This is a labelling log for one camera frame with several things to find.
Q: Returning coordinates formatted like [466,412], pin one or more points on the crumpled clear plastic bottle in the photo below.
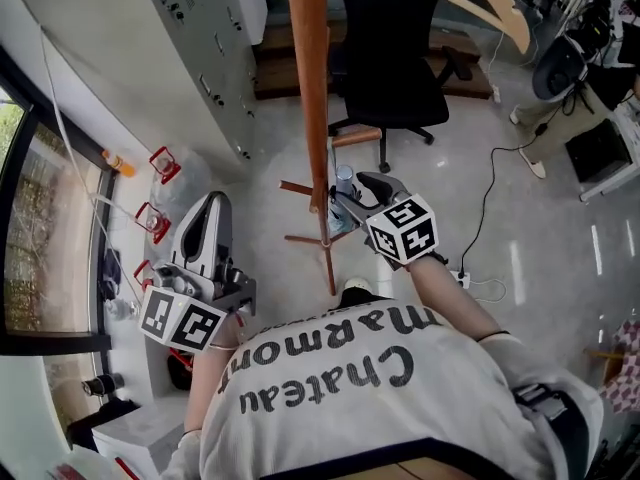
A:
[120,309]

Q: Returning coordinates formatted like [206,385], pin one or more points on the black office chair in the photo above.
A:
[390,68]

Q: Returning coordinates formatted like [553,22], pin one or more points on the person's white printed shirt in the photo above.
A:
[350,433]

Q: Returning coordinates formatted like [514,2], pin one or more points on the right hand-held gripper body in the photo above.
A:
[405,228]

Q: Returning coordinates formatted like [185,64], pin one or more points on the wooden stool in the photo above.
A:
[607,357]

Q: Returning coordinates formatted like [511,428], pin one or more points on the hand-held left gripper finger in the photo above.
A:
[182,253]
[226,238]

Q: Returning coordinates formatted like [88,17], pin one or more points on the dark wooden platform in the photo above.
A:
[280,78]

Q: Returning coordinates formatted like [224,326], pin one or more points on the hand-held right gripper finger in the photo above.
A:
[385,188]
[355,210]

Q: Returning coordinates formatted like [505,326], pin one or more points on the person's white shoe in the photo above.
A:
[356,284]

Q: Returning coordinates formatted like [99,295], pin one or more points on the white power strip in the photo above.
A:
[461,279]
[496,94]

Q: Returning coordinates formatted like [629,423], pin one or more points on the person's right forearm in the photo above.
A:
[450,303]

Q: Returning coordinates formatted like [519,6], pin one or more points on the orange drink bottle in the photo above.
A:
[120,164]

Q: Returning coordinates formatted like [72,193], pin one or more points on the light blue folding umbrella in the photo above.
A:
[345,178]

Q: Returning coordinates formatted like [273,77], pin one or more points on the black box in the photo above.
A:
[597,150]

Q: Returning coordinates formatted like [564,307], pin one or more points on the white cabinet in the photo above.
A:
[252,3]

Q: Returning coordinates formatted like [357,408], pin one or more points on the white cardboard box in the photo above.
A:
[135,438]

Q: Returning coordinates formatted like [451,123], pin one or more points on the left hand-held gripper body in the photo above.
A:
[185,318]

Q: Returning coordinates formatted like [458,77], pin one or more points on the grey metal cabinet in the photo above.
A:
[200,43]

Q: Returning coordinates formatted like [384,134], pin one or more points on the light wooden clothes hanger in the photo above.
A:
[500,13]

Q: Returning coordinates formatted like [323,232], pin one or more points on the dark blue cloth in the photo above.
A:
[111,273]

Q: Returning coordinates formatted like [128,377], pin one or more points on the black window frame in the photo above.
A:
[50,343]

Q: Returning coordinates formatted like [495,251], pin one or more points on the checked purple white cloth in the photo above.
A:
[625,383]

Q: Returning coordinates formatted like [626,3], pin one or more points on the brown wooden coat rack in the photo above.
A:
[312,93]

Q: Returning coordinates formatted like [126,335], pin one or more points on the black cylindrical device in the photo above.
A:
[102,384]

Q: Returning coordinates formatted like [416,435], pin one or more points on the grey round seat shell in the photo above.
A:
[557,73]

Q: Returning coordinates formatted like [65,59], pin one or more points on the person's left forearm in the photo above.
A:
[205,393]

